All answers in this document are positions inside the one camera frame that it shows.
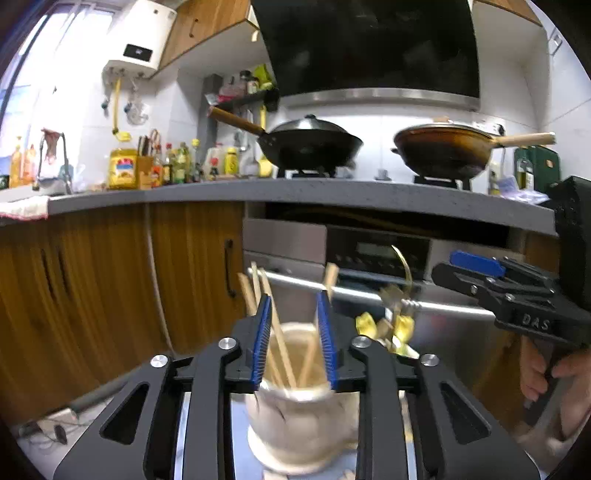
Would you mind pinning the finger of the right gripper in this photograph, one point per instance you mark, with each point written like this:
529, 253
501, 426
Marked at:
478, 263
478, 286

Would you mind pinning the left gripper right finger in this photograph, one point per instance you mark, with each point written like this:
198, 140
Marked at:
344, 372

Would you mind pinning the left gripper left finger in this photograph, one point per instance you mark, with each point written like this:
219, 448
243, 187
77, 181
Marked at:
253, 336

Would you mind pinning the gold fork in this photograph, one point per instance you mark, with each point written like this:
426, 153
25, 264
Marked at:
398, 297

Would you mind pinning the yellow tulip pick left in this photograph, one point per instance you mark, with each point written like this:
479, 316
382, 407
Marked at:
367, 326

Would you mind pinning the yellow tulip pick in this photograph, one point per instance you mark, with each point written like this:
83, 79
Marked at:
403, 332
367, 326

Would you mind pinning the cream boot-shaped ceramic holder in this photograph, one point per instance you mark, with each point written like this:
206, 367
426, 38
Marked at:
301, 431

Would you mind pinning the yellow tulip pick right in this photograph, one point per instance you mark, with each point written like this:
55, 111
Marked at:
403, 332

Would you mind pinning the green box on counter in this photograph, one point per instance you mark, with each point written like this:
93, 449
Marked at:
536, 168

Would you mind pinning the wooden base cabinets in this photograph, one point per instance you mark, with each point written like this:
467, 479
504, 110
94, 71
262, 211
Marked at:
88, 296

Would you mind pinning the black wok with lid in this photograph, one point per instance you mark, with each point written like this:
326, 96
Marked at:
306, 144

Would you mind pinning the yellow cooking oil bottle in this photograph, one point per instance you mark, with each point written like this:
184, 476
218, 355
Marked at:
122, 164

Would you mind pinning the black range hood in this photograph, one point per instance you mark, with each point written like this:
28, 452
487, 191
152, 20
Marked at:
332, 51

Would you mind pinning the white water heater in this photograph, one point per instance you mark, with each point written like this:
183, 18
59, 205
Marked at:
138, 39

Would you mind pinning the brown wok wooden handle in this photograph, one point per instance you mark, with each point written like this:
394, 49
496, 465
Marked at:
456, 152

